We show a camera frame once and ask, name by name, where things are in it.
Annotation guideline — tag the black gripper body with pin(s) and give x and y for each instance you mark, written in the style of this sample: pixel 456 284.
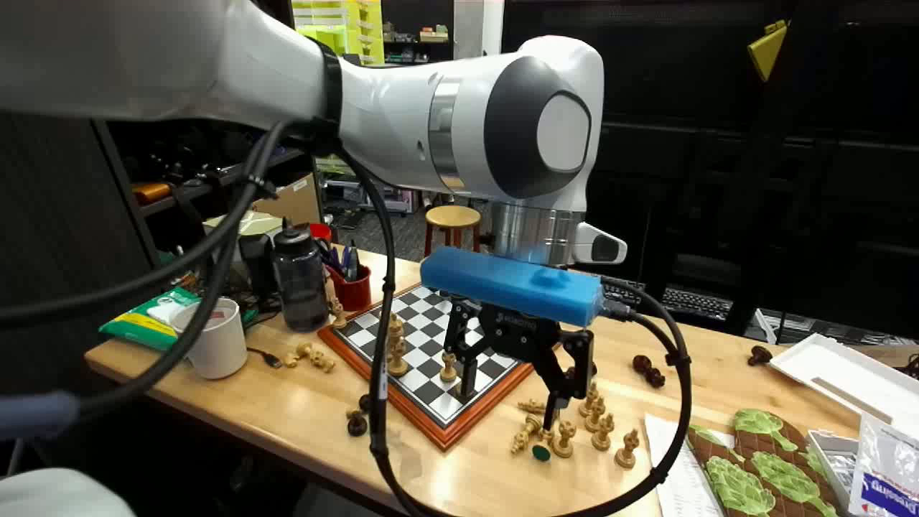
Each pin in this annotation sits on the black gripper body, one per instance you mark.
pixel 519 337

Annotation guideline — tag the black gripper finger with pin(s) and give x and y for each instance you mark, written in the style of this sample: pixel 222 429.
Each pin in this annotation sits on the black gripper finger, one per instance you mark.
pixel 466 376
pixel 560 387

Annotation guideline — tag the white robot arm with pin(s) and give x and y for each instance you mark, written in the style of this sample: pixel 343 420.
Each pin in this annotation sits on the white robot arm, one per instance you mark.
pixel 517 129

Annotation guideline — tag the light wooden chess pieces cluster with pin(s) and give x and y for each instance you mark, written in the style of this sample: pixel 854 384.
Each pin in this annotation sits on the light wooden chess pieces cluster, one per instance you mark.
pixel 558 439

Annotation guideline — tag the dark brown standing chess piece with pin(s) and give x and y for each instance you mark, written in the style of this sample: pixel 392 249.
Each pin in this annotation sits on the dark brown standing chess piece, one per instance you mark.
pixel 646 371

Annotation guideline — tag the dark chess piece far right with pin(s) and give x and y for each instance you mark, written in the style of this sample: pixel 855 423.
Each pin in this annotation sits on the dark chess piece far right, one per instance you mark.
pixel 758 357

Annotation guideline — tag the wooden framed chessboard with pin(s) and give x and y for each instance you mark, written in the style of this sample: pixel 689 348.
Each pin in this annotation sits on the wooden framed chessboard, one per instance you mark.
pixel 420 396

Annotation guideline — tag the wooden round stool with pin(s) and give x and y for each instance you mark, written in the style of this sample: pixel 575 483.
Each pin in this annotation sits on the wooden round stool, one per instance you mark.
pixel 451 223

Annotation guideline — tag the red pen cup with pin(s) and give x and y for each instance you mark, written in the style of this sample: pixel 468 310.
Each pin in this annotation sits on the red pen cup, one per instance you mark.
pixel 354 295

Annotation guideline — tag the dark water bottle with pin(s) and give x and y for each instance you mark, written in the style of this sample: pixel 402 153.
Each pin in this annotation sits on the dark water bottle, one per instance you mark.
pixel 298 277

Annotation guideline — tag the Chemex cardboard box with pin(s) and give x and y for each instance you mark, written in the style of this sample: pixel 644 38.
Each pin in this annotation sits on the Chemex cardboard box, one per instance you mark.
pixel 254 225

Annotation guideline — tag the white paper cup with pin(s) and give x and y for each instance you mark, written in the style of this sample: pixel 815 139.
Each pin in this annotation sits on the white paper cup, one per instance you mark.
pixel 222 348

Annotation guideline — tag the green wipes packet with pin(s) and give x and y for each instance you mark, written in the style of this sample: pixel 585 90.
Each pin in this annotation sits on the green wipes packet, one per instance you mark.
pixel 153 322

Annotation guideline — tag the white plastic tray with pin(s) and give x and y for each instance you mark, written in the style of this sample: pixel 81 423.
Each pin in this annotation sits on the white plastic tray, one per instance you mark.
pixel 851 380

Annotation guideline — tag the yellow triangular sign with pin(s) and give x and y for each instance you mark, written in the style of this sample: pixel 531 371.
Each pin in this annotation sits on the yellow triangular sign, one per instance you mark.
pixel 766 47

